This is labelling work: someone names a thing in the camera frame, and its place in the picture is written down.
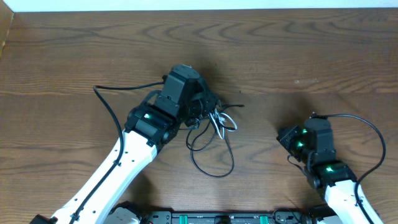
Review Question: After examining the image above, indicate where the white usb cable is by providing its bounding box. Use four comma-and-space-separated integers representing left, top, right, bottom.
208, 108, 238, 140

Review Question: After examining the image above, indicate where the black usb cable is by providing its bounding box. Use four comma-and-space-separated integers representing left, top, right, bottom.
185, 103, 245, 179

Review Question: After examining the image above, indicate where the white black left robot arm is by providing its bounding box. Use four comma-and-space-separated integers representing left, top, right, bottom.
32, 65, 218, 224

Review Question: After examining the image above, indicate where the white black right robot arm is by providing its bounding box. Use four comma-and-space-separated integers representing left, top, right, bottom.
276, 113, 386, 223

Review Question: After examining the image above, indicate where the black left camera cable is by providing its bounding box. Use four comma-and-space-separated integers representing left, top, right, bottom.
68, 81, 165, 224

